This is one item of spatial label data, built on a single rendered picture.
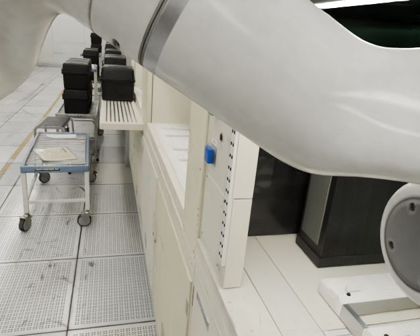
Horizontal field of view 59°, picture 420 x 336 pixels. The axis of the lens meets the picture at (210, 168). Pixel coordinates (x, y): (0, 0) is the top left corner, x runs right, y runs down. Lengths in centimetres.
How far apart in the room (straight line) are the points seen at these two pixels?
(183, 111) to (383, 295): 163
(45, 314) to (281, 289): 150
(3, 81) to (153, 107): 181
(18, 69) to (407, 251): 33
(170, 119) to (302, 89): 199
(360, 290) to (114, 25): 68
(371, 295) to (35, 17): 71
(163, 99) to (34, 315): 128
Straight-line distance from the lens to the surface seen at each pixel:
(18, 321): 210
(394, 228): 29
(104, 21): 23
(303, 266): 88
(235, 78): 21
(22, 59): 34
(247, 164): 65
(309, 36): 21
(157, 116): 217
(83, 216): 277
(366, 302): 78
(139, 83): 364
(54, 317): 207
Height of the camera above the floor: 133
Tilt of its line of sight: 19 degrees down
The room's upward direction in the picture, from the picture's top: 5 degrees clockwise
